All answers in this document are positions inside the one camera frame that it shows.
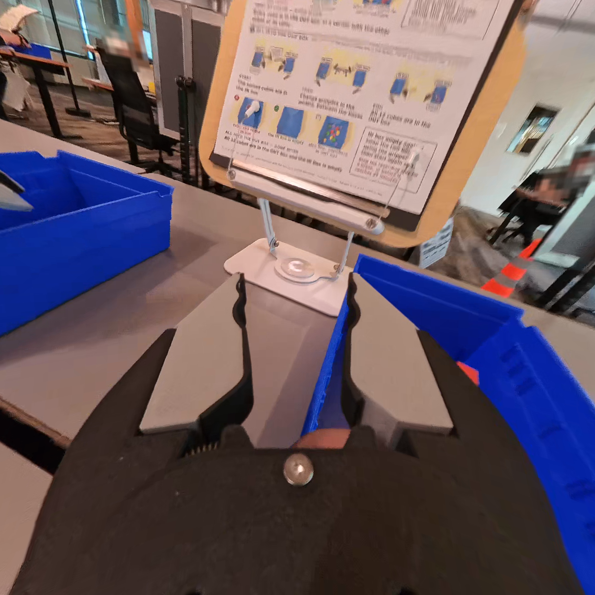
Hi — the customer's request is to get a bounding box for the grey partition panel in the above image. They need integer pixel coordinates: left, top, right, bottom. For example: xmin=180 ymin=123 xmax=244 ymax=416
xmin=149 ymin=0 xmax=228 ymax=140

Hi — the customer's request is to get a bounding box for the black office chair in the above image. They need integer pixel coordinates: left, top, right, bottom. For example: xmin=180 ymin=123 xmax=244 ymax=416
xmin=95 ymin=46 xmax=179 ymax=175

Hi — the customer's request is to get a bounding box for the wooden top desk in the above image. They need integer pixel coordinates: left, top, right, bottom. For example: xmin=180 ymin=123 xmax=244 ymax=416
xmin=0 ymin=46 xmax=82 ymax=139

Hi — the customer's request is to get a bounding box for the black floor lamp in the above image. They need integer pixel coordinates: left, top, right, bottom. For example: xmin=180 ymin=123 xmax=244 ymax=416
xmin=49 ymin=0 xmax=91 ymax=117

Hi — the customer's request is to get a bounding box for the laminated picture sheet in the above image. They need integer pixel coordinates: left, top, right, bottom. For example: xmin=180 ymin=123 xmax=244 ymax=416
xmin=420 ymin=218 xmax=454 ymax=269

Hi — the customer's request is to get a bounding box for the blue plastic bin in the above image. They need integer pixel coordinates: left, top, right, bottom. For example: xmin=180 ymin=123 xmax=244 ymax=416
xmin=0 ymin=150 xmax=174 ymax=336
xmin=301 ymin=253 xmax=595 ymax=595

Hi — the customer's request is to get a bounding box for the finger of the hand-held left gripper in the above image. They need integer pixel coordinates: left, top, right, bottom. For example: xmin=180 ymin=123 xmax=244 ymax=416
xmin=0 ymin=169 xmax=35 ymax=213

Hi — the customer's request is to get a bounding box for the white instruction sheet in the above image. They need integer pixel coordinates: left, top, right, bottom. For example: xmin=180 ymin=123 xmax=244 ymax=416
xmin=214 ymin=0 xmax=514 ymax=215

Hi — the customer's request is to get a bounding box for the dark hanging coat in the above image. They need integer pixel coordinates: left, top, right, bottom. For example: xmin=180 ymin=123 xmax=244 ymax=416
xmin=497 ymin=170 xmax=575 ymax=247

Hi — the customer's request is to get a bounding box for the wooden document stand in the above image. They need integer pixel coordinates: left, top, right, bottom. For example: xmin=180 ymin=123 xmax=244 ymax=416
xmin=199 ymin=0 xmax=528 ymax=318

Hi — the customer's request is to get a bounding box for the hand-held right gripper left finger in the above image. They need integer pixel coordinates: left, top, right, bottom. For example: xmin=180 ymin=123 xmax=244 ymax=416
xmin=139 ymin=272 xmax=255 ymax=435

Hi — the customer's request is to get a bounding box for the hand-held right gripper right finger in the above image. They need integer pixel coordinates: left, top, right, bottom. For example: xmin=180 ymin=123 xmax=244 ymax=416
xmin=341 ymin=272 xmax=455 ymax=449

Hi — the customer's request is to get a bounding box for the orange traffic cone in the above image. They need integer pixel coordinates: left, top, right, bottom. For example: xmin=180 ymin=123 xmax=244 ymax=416
xmin=481 ymin=238 xmax=542 ymax=298

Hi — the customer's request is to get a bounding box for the black support post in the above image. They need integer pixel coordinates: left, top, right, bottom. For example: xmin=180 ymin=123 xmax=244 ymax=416
xmin=532 ymin=251 xmax=595 ymax=317
xmin=176 ymin=77 xmax=196 ymax=184

